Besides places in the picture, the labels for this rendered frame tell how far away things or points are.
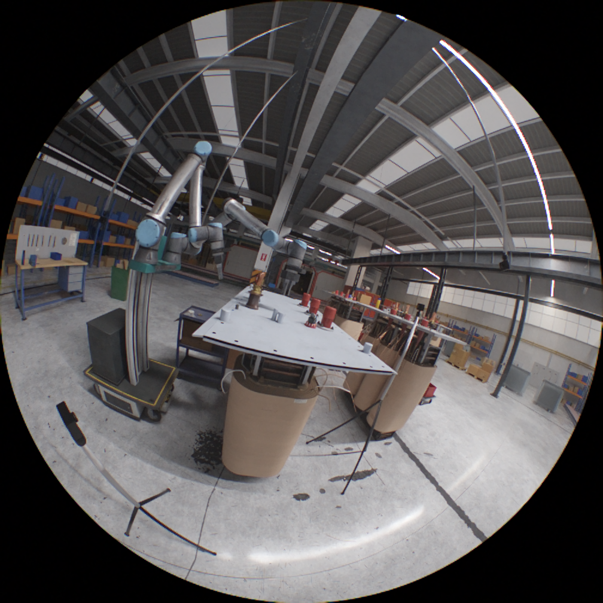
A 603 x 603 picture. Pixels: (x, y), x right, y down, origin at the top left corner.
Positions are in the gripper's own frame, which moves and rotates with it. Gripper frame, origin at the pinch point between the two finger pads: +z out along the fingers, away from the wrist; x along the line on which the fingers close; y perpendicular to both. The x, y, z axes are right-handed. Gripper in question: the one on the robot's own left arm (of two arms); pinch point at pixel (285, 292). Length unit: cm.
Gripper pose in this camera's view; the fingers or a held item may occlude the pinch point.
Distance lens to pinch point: 115.0
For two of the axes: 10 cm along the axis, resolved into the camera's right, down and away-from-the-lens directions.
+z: -2.9, 9.5, 1.1
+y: -7.8, -3.0, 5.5
